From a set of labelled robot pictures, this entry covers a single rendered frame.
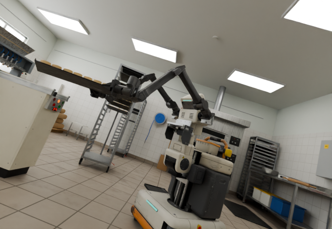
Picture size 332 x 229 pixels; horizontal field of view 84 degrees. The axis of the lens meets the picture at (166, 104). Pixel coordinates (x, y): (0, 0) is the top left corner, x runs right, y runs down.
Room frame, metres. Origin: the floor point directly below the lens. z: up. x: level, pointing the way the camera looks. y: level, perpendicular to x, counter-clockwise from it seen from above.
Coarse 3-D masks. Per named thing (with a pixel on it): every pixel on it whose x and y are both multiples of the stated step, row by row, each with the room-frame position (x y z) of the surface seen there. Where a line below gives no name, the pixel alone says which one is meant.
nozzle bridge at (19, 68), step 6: (0, 42) 1.85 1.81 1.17; (0, 48) 1.96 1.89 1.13; (6, 48) 1.99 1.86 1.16; (0, 54) 2.00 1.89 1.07; (12, 54) 2.12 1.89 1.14; (18, 54) 2.09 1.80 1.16; (6, 60) 2.04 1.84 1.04; (18, 60) 2.22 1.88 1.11; (24, 60) 2.30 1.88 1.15; (30, 60) 2.28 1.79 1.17; (18, 66) 2.21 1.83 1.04; (24, 66) 2.33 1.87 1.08; (30, 66) 2.33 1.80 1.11; (12, 72) 2.35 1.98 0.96; (18, 72) 2.34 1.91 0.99; (30, 72) 2.36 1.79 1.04
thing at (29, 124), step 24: (0, 96) 1.83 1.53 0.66; (24, 96) 1.82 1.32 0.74; (48, 96) 1.85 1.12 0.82; (0, 120) 1.83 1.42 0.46; (24, 120) 1.82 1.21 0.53; (48, 120) 2.02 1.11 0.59; (0, 144) 1.82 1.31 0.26; (24, 144) 1.84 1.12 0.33; (0, 168) 1.85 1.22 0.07; (24, 168) 2.05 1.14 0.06
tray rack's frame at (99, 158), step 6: (126, 66) 3.12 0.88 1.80; (138, 72) 3.18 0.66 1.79; (114, 120) 3.77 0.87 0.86; (96, 132) 3.71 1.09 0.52; (102, 150) 3.77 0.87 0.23; (84, 156) 3.12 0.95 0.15; (90, 156) 3.28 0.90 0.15; (96, 156) 3.45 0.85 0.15; (102, 156) 3.65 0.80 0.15; (102, 162) 3.17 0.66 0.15; (108, 162) 3.31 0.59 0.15
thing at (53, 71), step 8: (40, 64) 0.99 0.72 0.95; (48, 72) 1.19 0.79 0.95; (56, 72) 1.10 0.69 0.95; (64, 72) 1.02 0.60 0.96; (72, 80) 1.25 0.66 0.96; (80, 80) 1.15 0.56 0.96; (88, 80) 1.06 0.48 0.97; (88, 88) 1.43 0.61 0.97; (96, 88) 1.31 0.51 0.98; (104, 88) 1.20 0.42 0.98; (120, 96) 1.41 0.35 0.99
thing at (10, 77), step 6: (0, 72) 1.85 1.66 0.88; (6, 78) 1.85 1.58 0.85; (12, 78) 1.84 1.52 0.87; (18, 78) 1.84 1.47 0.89; (24, 84) 1.84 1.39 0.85; (30, 84) 1.83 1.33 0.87; (36, 84) 1.83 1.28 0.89; (42, 90) 1.83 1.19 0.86; (48, 90) 1.82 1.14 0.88; (54, 90) 1.83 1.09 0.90
